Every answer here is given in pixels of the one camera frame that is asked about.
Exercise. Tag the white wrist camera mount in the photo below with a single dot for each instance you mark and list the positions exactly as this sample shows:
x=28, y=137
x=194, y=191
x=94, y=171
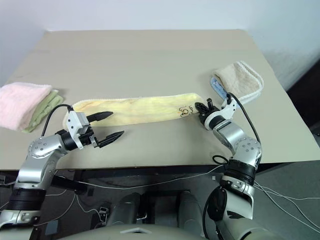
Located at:
x=225, y=110
x=75, y=120

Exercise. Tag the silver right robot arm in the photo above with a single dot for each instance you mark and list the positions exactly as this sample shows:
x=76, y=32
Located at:
x=242, y=147

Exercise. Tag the folded beige towel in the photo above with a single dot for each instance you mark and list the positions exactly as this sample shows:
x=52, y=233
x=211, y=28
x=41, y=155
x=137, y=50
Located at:
x=240, y=80

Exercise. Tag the folded pink towel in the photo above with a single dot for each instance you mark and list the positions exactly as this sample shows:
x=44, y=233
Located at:
x=20, y=102

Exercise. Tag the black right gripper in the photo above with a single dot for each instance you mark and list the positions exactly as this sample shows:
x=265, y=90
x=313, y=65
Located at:
x=207, y=114

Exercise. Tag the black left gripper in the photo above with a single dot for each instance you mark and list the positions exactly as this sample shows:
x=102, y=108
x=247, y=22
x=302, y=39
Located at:
x=86, y=138

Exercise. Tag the dark rounded grey shape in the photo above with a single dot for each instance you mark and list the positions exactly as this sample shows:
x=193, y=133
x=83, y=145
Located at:
x=190, y=206
x=126, y=207

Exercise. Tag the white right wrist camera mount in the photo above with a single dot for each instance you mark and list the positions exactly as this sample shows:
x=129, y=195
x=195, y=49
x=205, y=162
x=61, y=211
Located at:
x=225, y=110

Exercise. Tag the folded green towel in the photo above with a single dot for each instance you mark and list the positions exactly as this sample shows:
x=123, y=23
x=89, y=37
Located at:
x=47, y=106

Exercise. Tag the black bar under table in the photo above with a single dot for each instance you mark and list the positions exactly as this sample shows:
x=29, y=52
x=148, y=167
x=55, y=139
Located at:
x=67, y=183

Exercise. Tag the small black clip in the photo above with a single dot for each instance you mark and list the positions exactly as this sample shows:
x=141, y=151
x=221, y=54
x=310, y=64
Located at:
x=103, y=212

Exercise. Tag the folded light blue cloth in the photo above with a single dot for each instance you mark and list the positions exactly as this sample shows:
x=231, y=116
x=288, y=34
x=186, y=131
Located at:
x=217, y=86

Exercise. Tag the grey robot torso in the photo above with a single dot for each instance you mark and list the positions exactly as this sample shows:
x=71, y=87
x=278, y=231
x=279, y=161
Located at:
x=150, y=231

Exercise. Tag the long yellow towel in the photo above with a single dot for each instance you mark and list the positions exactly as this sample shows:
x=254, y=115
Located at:
x=145, y=108

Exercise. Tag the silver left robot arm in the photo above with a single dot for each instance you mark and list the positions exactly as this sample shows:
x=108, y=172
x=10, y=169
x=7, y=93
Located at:
x=37, y=172

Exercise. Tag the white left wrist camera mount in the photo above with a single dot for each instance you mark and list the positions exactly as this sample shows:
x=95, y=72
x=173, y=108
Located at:
x=75, y=120

